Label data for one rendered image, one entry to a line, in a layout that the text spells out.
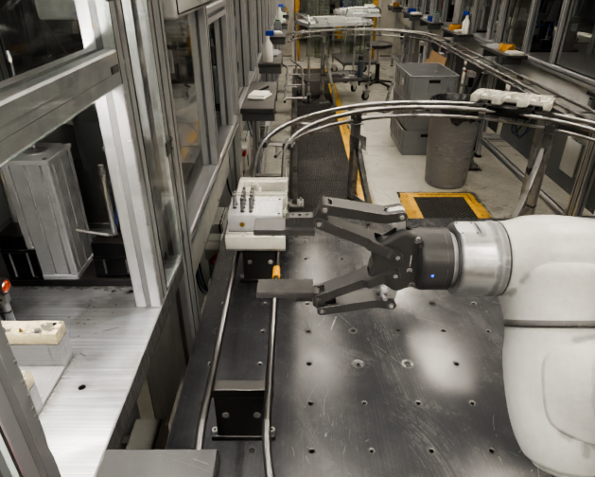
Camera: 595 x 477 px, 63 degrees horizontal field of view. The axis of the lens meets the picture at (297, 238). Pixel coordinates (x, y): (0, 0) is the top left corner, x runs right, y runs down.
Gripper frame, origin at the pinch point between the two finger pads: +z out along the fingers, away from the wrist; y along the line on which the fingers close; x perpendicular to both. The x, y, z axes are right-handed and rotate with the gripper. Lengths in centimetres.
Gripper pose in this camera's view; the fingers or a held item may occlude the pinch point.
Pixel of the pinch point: (277, 258)
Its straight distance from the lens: 58.0
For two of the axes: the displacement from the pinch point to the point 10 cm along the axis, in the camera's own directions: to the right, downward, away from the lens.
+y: 0.0, -8.7, -4.9
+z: -10.0, 0.0, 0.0
